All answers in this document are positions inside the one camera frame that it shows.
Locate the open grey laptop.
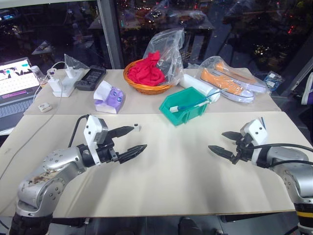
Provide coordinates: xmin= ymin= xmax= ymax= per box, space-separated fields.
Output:
xmin=0 ymin=57 xmax=41 ymax=131

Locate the grey window frame post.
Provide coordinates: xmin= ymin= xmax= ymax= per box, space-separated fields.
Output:
xmin=97 ymin=0 xmax=124 ymax=70

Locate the orange canvas shoe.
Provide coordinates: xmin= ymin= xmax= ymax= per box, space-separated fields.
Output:
xmin=214 ymin=62 xmax=267 ymax=94
xmin=200 ymin=68 xmax=255 ymax=102

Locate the white cylindrical roll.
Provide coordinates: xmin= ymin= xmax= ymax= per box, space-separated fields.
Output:
xmin=179 ymin=73 xmax=221 ymax=104

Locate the purple and white chair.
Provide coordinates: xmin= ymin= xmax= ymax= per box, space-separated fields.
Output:
xmin=301 ymin=72 xmax=313 ymax=106

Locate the small clear plastic bag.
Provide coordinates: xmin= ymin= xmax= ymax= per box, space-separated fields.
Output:
xmin=64 ymin=53 xmax=90 ymax=72

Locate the clear plastic bottle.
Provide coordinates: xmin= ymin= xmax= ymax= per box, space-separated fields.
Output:
xmin=30 ymin=65 xmax=46 ymax=87

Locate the green plastic bin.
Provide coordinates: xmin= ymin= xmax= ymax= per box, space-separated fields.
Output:
xmin=159 ymin=86 xmax=209 ymax=127

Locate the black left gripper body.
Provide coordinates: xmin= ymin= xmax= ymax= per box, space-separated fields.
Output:
xmin=96 ymin=137 xmax=123 ymax=165

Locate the orange sneaker in bag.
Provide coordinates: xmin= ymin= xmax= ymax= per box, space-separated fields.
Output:
xmin=198 ymin=55 xmax=272 ymax=103

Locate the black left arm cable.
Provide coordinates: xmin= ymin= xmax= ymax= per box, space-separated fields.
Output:
xmin=67 ymin=114 xmax=90 ymax=148

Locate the purple tissue pack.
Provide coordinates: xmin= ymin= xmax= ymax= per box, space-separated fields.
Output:
xmin=93 ymin=80 xmax=127 ymax=115

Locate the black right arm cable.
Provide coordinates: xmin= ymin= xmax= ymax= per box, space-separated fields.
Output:
xmin=251 ymin=143 xmax=313 ymax=153

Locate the white charging cable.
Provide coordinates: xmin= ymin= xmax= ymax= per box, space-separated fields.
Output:
xmin=0 ymin=61 xmax=67 ymax=216

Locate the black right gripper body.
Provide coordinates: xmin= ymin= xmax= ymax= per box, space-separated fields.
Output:
xmin=230 ymin=133 xmax=255 ymax=165

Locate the small white charger box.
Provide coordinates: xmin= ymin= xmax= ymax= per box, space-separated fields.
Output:
xmin=38 ymin=102 xmax=52 ymax=114

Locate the black remote device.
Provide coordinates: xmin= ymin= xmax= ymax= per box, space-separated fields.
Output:
xmin=74 ymin=65 xmax=107 ymax=92

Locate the tall clear plastic bag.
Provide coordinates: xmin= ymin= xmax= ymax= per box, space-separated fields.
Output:
xmin=142 ymin=27 xmax=185 ymax=87

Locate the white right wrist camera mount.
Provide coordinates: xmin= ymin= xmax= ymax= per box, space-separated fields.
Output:
xmin=239 ymin=118 xmax=268 ymax=164

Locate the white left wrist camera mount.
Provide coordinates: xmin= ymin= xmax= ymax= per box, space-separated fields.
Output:
xmin=83 ymin=115 xmax=109 ymax=166

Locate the blue packaged item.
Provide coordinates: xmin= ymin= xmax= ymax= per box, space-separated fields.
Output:
xmin=264 ymin=70 xmax=283 ymax=87

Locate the white power strip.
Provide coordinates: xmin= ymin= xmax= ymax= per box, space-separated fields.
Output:
xmin=47 ymin=68 xmax=90 ymax=98

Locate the red cloth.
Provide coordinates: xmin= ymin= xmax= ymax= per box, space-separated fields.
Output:
xmin=127 ymin=50 xmax=167 ymax=87

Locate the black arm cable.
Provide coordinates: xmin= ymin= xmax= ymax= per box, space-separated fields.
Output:
xmin=67 ymin=114 xmax=90 ymax=148
xmin=251 ymin=143 xmax=313 ymax=153

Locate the white power adapter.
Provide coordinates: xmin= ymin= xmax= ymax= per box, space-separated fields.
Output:
xmin=48 ymin=77 xmax=61 ymax=92

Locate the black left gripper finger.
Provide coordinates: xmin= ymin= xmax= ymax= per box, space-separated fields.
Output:
xmin=107 ymin=125 xmax=136 ymax=141
xmin=118 ymin=144 xmax=148 ymax=165

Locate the dark rounded shape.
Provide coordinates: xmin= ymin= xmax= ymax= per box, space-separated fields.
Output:
xmin=178 ymin=217 xmax=201 ymax=235

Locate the orange wicker basket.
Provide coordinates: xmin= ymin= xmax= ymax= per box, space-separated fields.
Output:
xmin=123 ymin=58 xmax=176 ymax=94

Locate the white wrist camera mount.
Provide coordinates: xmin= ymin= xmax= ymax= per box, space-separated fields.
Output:
xmin=83 ymin=115 xmax=109 ymax=166
xmin=239 ymin=118 xmax=268 ymax=164

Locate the blue cable with white connector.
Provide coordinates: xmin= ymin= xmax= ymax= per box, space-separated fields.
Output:
xmin=170 ymin=89 xmax=221 ymax=114

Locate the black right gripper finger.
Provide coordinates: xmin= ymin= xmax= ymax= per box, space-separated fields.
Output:
xmin=207 ymin=145 xmax=237 ymax=162
xmin=221 ymin=131 xmax=243 ymax=142

